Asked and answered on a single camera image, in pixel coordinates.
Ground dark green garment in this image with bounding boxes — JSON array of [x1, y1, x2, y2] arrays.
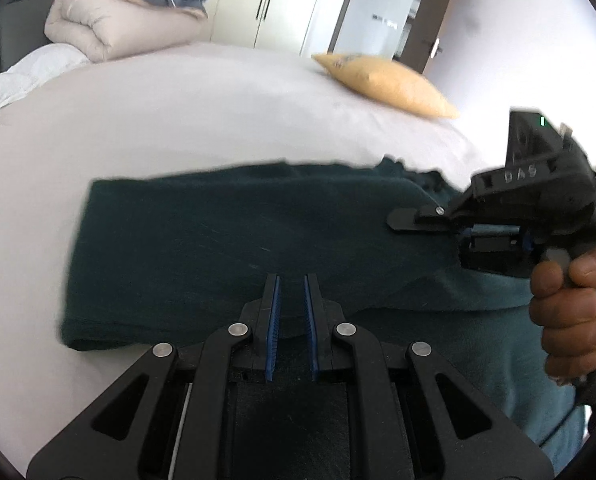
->
[[60, 157, 591, 466]]

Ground frosted glass door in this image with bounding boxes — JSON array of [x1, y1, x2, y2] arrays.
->
[[335, 0, 421, 61]]

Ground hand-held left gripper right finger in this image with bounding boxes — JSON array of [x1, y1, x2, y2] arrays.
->
[[304, 274, 556, 480]]

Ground yellow pillow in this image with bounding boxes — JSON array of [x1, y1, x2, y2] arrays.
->
[[312, 52, 461, 121]]

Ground grey padded headboard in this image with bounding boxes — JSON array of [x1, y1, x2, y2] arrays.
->
[[0, 0, 79, 78]]

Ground cream wardrobe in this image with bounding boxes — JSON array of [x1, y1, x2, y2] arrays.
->
[[168, 0, 364, 58]]

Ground white pillow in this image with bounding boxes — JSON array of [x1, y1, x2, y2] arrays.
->
[[0, 43, 91, 131]]

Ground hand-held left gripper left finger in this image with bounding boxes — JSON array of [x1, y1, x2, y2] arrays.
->
[[26, 273, 282, 480]]

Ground folded beige duvet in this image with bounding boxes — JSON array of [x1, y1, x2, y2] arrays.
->
[[44, 0, 214, 63]]

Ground bed with white sheet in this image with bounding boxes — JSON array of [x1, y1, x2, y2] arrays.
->
[[0, 42, 509, 480]]

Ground person's right hand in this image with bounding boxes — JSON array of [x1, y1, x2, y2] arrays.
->
[[529, 246, 596, 386]]

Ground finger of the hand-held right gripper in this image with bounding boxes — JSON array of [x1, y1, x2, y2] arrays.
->
[[387, 201, 467, 234]]

